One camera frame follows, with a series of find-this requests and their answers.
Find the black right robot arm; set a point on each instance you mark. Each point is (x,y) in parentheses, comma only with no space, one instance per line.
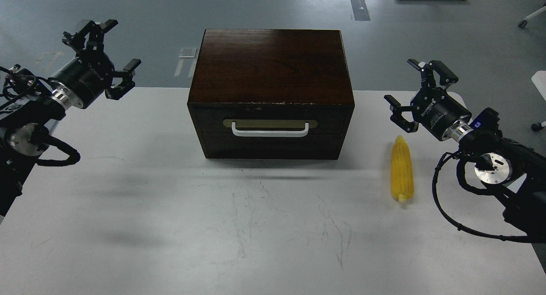
(489,164)

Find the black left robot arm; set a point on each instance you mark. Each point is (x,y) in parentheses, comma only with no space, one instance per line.
(32,106)

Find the wooden drawer with white handle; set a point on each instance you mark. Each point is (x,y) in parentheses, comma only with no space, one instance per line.
(273,139)

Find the dark wooden drawer box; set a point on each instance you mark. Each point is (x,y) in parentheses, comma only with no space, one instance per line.
(270,74)

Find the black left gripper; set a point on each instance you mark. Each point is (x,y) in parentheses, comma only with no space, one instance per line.
(91,72)

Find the yellow corn cob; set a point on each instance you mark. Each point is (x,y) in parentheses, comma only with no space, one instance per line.
(402,181)

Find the white chair leg with caster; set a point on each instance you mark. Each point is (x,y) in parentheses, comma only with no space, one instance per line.
(534,14)

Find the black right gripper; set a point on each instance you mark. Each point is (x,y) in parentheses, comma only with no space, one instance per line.
(432,107)

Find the white furniture edge right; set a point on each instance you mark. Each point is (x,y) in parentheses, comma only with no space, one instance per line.
(539,80)

